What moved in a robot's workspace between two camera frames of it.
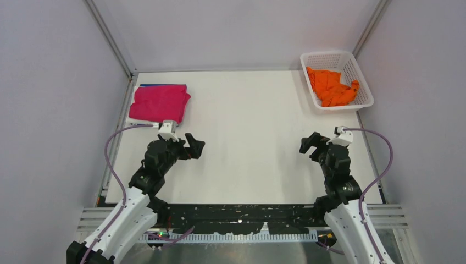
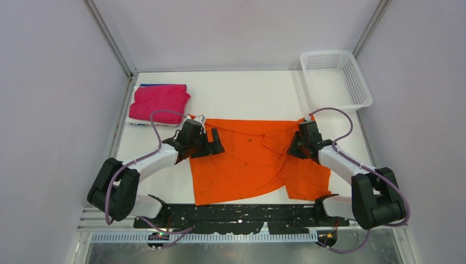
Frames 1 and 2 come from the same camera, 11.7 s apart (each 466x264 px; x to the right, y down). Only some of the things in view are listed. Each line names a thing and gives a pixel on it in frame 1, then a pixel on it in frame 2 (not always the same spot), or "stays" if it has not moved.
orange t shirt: (329, 91) → (255, 160)
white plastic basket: (336, 83) stays
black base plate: (231, 218) stays
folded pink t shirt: (159, 103) stays
